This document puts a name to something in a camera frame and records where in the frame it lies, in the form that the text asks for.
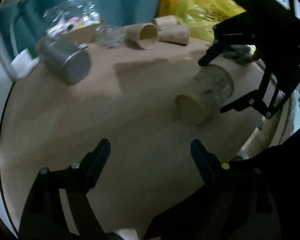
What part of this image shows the brown paper cup back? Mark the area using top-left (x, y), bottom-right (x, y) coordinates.
top-left (152, 15), bottom-right (178, 31)

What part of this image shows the plain brown paper cup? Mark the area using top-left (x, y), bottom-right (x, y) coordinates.
top-left (126, 23), bottom-right (158, 50)

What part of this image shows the clear patterned glass cup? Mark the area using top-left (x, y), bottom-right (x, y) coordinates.
top-left (95, 25), bottom-right (126, 48)

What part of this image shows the grey knitted glove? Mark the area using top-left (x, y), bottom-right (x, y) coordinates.
top-left (223, 45), bottom-right (255, 66)

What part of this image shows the yellow plastic shopping bag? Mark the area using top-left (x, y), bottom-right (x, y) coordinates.
top-left (175, 0), bottom-right (245, 42)

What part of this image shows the teal curtain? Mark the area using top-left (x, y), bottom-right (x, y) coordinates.
top-left (0, 0), bottom-right (159, 57)

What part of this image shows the cardboard box of plush toys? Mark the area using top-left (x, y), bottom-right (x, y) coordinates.
top-left (47, 20), bottom-right (106, 45)

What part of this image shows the grey steel thermos bottle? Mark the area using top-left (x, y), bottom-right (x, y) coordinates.
top-left (36, 36), bottom-right (91, 85)

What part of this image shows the clear plastic bag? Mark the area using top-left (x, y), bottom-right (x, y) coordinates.
top-left (43, 0), bottom-right (102, 36)

